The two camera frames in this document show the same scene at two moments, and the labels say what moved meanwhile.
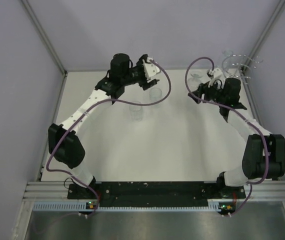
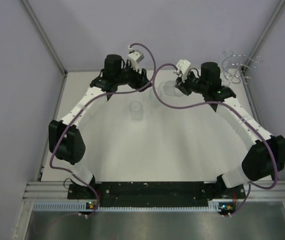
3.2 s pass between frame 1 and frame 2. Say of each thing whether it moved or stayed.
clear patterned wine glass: stayed
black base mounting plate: stayed
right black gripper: moved
